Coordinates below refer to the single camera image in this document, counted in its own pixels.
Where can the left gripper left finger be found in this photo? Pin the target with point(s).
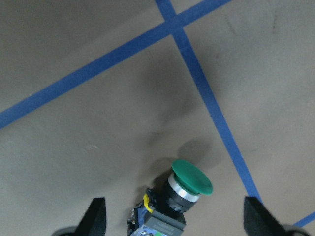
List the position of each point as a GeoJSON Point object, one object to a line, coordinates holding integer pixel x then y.
{"type": "Point", "coordinates": [94, 221]}

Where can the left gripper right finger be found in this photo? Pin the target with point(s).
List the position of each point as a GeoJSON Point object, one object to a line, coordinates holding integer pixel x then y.
{"type": "Point", "coordinates": [258, 221]}

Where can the green button with blue base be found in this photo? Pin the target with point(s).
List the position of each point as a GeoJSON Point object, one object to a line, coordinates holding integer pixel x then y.
{"type": "Point", "coordinates": [161, 212]}

